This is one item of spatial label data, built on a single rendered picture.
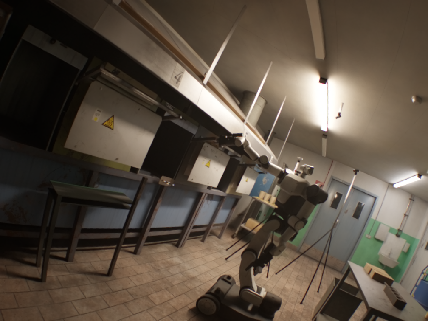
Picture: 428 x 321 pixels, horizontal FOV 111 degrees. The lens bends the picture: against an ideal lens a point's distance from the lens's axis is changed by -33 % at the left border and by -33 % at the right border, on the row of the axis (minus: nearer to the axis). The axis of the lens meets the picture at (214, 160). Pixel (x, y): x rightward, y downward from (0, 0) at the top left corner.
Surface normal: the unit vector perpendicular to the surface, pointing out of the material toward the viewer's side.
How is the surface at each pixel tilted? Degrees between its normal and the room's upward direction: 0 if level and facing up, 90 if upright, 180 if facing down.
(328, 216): 90
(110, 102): 90
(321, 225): 90
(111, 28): 80
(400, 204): 90
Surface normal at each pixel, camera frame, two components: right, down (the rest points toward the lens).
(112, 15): 0.85, 0.19
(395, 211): -0.46, -0.21
